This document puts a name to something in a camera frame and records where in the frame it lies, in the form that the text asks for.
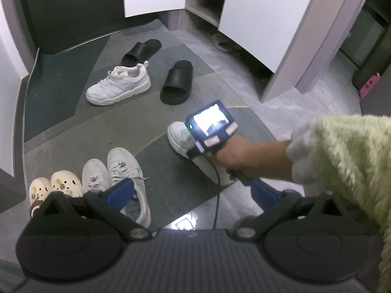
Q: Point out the grey shoe cabinet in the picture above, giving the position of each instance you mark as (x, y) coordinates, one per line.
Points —
(204, 3)

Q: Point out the person's right hand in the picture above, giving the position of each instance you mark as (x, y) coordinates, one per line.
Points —
(244, 155)

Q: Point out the white chunky sneaker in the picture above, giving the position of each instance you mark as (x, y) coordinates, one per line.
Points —
(94, 174)
(128, 164)

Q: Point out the white sneaker with pink heel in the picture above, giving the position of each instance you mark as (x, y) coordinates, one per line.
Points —
(116, 88)

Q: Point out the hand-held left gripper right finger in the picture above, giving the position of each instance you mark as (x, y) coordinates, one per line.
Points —
(262, 193)

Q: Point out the black slide sandal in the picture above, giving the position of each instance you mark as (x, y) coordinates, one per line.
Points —
(140, 52)
(177, 82)

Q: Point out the grey green floor mat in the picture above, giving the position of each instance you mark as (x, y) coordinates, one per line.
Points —
(61, 97)

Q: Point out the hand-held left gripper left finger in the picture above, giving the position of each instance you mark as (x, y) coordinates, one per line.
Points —
(120, 189)

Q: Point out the dark furniture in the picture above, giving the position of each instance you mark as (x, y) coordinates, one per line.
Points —
(366, 36)

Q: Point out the dark entrance door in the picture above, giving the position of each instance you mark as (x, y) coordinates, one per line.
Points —
(76, 6)

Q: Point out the grey slipper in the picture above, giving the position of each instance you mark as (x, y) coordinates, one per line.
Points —
(221, 42)

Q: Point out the pink item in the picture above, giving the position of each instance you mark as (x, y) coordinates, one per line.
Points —
(369, 85)

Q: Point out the cream clog with charms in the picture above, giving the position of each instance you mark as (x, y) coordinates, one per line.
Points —
(65, 183)
(38, 189)

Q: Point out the person's right forearm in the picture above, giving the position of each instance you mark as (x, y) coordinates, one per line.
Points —
(342, 158)

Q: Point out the white perforated low sneaker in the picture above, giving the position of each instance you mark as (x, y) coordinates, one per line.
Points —
(180, 137)

